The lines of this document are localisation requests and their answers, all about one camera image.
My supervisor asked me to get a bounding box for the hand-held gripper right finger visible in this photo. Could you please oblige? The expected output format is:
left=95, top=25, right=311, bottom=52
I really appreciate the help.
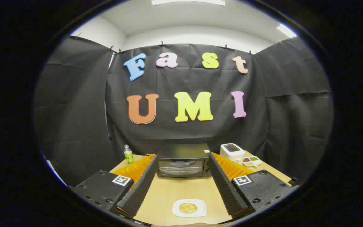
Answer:
left=207, top=152, right=299, bottom=218

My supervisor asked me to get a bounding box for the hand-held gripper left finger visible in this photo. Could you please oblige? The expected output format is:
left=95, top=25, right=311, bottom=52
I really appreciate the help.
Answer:
left=70, top=154, right=160, bottom=219

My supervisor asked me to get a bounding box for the round golden bread bun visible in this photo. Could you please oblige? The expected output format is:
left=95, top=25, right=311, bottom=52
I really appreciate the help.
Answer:
left=179, top=203, right=198, bottom=214

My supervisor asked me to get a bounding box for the black toaster oven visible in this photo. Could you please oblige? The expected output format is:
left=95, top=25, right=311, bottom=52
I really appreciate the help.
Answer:
left=155, top=143, right=213, bottom=178

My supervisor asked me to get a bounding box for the white pop-up toaster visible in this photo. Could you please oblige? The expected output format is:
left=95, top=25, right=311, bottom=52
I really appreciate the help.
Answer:
left=220, top=143, right=245, bottom=163

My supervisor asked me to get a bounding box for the green drink bottle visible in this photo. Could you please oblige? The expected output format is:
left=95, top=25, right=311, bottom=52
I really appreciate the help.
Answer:
left=124, top=144, right=134, bottom=164

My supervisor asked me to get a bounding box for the white divided snack dish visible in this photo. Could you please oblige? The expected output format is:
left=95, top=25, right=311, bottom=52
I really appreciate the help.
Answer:
left=242, top=156, right=262, bottom=167

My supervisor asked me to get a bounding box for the white square plate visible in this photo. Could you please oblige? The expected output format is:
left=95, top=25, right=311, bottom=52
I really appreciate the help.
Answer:
left=172, top=199, right=207, bottom=218

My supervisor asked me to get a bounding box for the ceiling light panel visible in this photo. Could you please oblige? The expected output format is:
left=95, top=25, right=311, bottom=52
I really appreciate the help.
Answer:
left=152, top=0, right=226, bottom=6
left=276, top=25, right=297, bottom=38

